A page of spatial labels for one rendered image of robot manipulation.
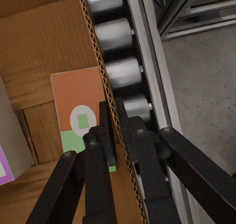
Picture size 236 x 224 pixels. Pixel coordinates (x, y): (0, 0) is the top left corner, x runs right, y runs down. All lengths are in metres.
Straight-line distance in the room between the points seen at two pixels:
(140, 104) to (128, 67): 0.06
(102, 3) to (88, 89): 0.14
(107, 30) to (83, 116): 0.14
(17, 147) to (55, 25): 0.19
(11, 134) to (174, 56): 0.94
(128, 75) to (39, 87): 0.14
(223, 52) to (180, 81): 0.27
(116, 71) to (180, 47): 0.84
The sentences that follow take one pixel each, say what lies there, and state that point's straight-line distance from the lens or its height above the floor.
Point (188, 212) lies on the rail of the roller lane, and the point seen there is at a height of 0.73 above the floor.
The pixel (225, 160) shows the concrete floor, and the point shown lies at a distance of 1.28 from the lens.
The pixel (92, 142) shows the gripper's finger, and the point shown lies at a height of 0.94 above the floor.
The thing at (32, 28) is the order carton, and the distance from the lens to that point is 0.37.
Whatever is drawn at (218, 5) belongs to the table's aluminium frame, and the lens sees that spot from 0.77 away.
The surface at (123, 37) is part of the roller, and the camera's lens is 0.35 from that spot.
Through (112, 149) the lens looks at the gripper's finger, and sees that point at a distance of 0.17.
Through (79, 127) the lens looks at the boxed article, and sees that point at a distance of 0.32.
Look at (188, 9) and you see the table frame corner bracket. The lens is 0.73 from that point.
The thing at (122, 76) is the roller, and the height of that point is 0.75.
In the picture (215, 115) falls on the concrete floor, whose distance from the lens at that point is 1.21.
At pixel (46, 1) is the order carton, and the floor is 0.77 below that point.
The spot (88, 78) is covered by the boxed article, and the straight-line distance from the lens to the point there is 0.32.
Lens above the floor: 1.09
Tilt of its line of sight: 87 degrees down
